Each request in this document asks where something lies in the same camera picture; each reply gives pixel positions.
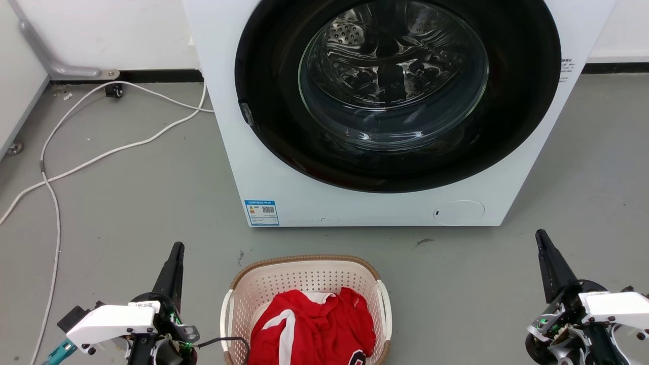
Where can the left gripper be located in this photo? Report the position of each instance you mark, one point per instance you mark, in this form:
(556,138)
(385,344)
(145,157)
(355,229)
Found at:
(114,322)

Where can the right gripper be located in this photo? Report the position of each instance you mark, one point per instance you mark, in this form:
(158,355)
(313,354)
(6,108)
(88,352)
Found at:
(608,306)

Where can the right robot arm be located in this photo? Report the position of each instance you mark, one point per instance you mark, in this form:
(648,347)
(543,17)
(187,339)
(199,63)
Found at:
(603,347)

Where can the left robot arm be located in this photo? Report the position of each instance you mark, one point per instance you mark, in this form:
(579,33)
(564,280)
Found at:
(144,355)

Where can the beige perforated laundry basket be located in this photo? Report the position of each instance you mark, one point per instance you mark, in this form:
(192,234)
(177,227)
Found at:
(304,276)

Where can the blue energy label sticker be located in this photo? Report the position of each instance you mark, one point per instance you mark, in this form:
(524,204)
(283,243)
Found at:
(261,213)

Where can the round white filter cover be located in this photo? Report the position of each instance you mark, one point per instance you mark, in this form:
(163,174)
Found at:
(459,213)

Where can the white front-load washing machine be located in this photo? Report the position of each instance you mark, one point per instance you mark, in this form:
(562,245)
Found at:
(263,167)

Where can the red and white garment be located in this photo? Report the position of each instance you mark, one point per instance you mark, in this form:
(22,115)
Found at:
(324,329)

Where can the black round washer door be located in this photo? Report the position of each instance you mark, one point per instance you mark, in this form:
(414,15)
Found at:
(512,101)

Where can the small black caster wheel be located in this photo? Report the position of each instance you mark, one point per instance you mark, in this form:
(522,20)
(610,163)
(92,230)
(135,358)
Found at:
(114,91)

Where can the black text warning label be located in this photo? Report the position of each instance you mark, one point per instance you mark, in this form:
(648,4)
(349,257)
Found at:
(566,70)

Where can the metal floor foot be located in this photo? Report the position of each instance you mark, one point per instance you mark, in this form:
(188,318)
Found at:
(14,148)

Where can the grey floor pipe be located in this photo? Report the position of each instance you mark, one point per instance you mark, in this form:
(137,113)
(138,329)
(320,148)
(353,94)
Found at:
(56,63)

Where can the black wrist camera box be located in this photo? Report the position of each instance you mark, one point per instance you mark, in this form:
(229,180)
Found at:
(73,318)

